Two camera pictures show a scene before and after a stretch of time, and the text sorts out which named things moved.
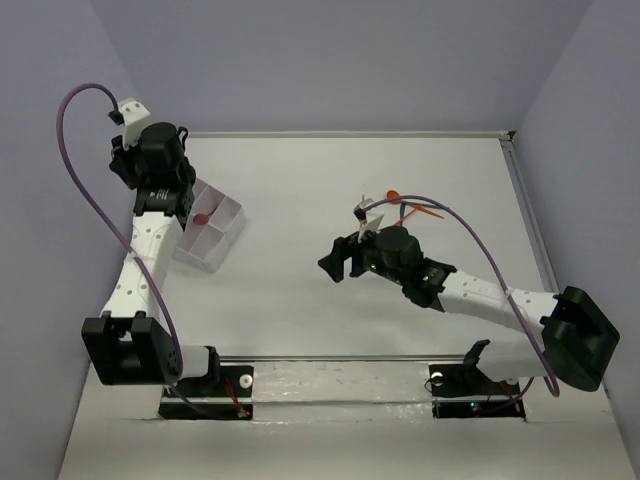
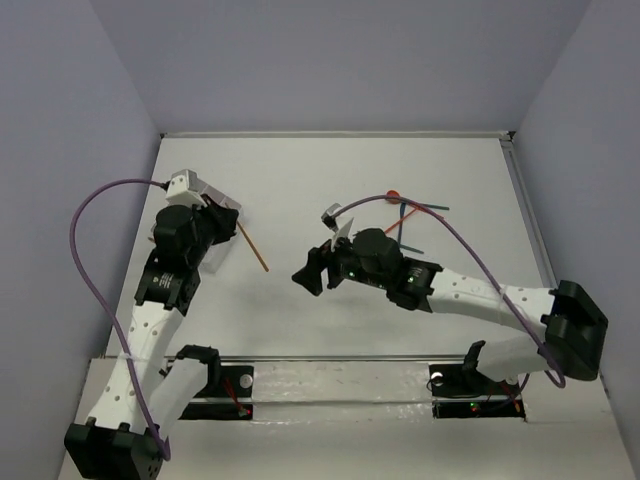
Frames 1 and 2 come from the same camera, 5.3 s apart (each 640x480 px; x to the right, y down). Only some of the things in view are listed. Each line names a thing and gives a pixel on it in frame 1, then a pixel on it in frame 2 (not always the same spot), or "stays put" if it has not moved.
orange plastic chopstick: [410, 212] stays put
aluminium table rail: [529, 211] stays put
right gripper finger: [343, 248] -> [310, 275]
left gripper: [122, 167] -> [220, 218]
